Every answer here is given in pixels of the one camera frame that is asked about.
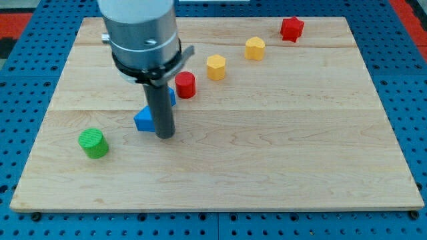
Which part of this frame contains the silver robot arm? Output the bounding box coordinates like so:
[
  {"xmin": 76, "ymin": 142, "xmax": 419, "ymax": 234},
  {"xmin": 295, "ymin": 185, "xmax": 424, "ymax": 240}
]
[{"xmin": 97, "ymin": 0, "xmax": 180, "ymax": 69}]

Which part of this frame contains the yellow heart block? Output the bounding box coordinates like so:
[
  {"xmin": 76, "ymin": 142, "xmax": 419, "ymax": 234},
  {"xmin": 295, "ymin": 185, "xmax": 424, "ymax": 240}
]
[{"xmin": 244, "ymin": 37, "xmax": 266, "ymax": 61}]

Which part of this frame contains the red cylinder block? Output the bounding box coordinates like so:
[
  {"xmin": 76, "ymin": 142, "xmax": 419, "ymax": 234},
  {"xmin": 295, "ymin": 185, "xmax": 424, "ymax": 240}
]
[{"xmin": 175, "ymin": 71, "xmax": 196, "ymax": 99}]

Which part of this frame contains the blue block behind rod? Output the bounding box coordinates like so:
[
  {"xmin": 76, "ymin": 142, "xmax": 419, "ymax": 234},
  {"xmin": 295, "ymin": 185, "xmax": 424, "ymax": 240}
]
[{"xmin": 168, "ymin": 87, "xmax": 176, "ymax": 106}]

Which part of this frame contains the yellow hexagon block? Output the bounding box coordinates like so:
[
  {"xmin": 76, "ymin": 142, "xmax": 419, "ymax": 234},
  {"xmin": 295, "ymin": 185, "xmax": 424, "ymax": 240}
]
[{"xmin": 206, "ymin": 55, "xmax": 226, "ymax": 81}]

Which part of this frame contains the wooden board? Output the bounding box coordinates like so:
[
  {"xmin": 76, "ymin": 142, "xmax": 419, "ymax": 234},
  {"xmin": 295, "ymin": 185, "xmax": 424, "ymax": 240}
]
[{"xmin": 10, "ymin": 17, "xmax": 424, "ymax": 213}]

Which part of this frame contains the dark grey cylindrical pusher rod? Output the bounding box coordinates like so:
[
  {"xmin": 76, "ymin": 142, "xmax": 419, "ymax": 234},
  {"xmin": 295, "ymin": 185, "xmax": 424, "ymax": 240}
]
[{"xmin": 143, "ymin": 84, "xmax": 175, "ymax": 139}]

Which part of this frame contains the blue triangle block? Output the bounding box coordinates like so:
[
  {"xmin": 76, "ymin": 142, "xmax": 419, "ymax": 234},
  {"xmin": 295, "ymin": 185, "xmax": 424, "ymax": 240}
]
[{"xmin": 133, "ymin": 105, "xmax": 155, "ymax": 132}]

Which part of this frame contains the red star block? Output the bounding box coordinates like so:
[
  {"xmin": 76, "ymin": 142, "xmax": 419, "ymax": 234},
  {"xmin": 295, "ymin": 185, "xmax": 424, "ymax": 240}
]
[{"xmin": 280, "ymin": 16, "xmax": 305, "ymax": 43}]

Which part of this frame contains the green cylinder block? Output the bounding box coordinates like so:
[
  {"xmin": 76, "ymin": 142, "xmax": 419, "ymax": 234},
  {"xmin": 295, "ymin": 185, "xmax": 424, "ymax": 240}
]
[{"xmin": 78, "ymin": 128, "xmax": 109, "ymax": 159}]

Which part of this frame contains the black clamp ring with lever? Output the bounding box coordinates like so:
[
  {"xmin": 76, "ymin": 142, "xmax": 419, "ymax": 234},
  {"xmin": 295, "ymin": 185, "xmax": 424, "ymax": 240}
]
[{"xmin": 111, "ymin": 39, "xmax": 195, "ymax": 88}]

